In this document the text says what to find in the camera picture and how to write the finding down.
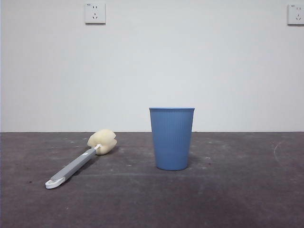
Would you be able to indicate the blue ribbed plastic cup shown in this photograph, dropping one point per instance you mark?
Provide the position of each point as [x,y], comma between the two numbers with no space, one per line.
[172,140]

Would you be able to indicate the white wall socket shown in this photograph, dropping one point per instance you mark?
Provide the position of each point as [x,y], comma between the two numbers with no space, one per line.
[295,14]
[95,14]

